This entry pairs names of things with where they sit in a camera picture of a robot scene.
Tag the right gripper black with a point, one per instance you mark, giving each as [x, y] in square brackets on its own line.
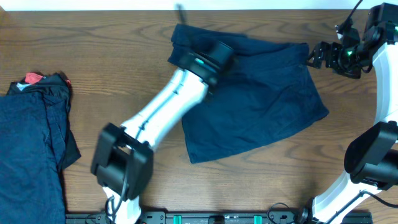
[333, 48]

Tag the navy blue shorts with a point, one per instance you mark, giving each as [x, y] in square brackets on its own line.
[267, 96]

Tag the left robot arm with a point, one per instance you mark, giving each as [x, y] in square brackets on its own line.
[123, 161]

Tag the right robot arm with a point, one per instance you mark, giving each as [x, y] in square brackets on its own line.
[370, 163]

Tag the navy blue clothes pile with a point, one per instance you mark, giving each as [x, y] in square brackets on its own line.
[36, 145]

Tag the red garment in pile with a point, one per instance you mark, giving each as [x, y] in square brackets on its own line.
[33, 78]

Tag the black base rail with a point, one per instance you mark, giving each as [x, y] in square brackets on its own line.
[282, 217]

